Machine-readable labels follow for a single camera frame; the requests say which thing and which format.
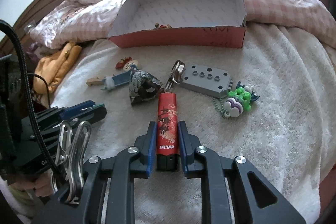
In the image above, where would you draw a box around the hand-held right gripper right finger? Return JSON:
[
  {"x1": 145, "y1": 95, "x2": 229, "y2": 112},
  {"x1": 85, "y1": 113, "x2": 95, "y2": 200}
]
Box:
[{"x1": 178, "y1": 121, "x2": 307, "y2": 224}]

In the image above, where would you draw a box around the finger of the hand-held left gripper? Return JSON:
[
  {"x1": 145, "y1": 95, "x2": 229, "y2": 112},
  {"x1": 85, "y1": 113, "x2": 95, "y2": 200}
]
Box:
[
  {"x1": 35, "y1": 100, "x2": 96, "y2": 122},
  {"x1": 60, "y1": 104, "x2": 107, "y2": 132}
]

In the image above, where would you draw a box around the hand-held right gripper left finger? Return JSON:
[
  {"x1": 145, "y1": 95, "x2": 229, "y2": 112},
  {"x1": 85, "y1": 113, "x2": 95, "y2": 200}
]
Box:
[{"x1": 31, "y1": 121, "x2": 158, "y2": 224}]

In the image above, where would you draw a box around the red lighter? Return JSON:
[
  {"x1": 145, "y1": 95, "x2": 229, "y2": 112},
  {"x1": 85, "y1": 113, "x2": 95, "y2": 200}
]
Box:
[{"x1": 155, "y1": 93, "x2": 181, "y2": 172}]

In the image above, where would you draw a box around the blue robed doll clip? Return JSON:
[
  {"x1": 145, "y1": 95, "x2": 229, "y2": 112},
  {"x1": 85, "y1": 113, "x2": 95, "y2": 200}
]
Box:
[{"x1": 86, "y1": 56, "x2": 141, "y2": 92}]

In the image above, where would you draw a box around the black patterned pouch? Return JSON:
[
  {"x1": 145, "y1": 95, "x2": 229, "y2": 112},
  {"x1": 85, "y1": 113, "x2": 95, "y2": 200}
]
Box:
[{"x1": 128, "y1": 68, "x2": 163, "y2": 107}]

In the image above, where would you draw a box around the green toy keychain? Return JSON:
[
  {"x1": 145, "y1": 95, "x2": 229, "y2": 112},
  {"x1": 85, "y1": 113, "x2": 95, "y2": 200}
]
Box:
[{"x1": 212, "y1": 82, "x2": 260, "y2": 119}]

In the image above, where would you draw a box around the red cardboard box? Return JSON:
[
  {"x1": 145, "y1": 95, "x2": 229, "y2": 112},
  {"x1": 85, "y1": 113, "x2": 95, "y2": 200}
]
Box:
[{"x1": 107, "y1": 0, "x2": 248, "y2": 49}]

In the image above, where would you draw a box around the silver metal clamp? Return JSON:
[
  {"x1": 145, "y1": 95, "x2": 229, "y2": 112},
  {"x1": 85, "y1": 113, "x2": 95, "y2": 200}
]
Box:
[{"x1": 51, "y1": 120, "x2": 92, "y2": 205}]

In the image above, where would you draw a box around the yellow cloth bag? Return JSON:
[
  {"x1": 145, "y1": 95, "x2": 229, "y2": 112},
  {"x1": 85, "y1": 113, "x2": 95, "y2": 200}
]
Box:
[{"x1": 33, "y1": 42, "x2": 82, "y2": 94}]

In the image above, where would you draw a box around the grey plastic block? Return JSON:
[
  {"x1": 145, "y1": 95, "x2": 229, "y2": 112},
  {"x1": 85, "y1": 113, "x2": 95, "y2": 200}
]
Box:
[{"x1": 179, "y1": 64, "x2": 235, "y2": 99}]

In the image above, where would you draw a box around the white fluffy blanket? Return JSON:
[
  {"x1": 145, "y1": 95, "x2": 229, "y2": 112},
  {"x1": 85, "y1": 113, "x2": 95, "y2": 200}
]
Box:
[{"x1": 50, "y1": 22, "x2": 336, "y2": 224}]

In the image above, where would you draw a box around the thin black cable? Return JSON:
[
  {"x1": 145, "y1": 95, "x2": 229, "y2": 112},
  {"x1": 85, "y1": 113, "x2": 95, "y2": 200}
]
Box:
[{"x1": 29, "y1": 72, "x2": 53, "y2": 109}]

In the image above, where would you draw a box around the black braided cable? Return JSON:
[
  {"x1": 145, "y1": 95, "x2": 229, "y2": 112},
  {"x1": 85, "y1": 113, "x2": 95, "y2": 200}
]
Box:
[{"x1": 0, "y1": 19, "x2": 66, "y2": 180}]

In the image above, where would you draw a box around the metal key ring clip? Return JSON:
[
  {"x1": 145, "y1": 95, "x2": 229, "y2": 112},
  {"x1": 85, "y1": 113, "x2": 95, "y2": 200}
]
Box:
[{"x1": 164, "y1": 59, "x2": 186, "y2": 94}]

